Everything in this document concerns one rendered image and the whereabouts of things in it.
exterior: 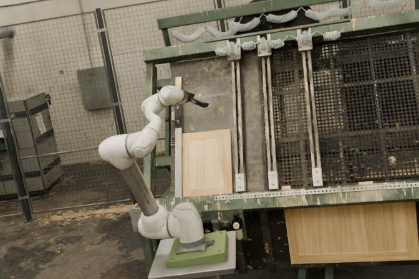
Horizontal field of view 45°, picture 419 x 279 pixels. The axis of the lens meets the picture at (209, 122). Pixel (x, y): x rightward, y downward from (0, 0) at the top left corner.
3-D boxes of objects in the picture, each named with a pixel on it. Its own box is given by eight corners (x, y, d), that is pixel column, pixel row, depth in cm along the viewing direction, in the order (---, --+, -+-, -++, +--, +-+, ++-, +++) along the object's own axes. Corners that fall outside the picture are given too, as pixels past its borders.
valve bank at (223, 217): (174, 252, 350) (168, 220, 346) (179, 243, 364) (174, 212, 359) (244, 250, 338) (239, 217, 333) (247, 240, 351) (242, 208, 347)
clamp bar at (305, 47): (311, 188, 343) (308, 181, 321) (298, 34, 381) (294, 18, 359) (326, 187, 341) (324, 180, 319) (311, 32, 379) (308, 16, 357)
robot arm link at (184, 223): (199, 243, 293) (191, 207, 290) (171, 245, 299) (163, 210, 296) (207, 231, 308) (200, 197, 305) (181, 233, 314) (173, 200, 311)
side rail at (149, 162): (148, 201, 379) (142, 199, 369) (150, 68, 414) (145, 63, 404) (155, 201, 377) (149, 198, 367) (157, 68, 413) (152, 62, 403)
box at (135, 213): (133, 233, 348) (128, 210, 344) (139, 226, 359) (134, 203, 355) (149, 233, 345) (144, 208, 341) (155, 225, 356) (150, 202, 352)
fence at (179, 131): (176, 198, 367) (174, 197, 364) (176, 79, 398) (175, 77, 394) (183, 197, 366) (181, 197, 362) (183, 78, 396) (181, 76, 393)
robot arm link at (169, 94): (182, 84, 321) (166, 93, 327) (168, 80, 308) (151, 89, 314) (186, 99, 319) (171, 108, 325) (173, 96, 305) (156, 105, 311)
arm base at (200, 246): (211, 250, 292) (209, 241, 291) (175, 255, 297) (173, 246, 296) (217, 238, 310) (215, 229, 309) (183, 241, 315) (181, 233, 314)
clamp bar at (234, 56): (235, 193, 356) (227, 187, 334) (230, 43, 394) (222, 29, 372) (249, 192, 354) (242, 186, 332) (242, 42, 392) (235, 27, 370)
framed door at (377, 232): (291, 262, 376) (291, 264, 374) (282, 193, 365) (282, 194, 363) (419, 258, 354) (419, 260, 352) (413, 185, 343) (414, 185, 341)
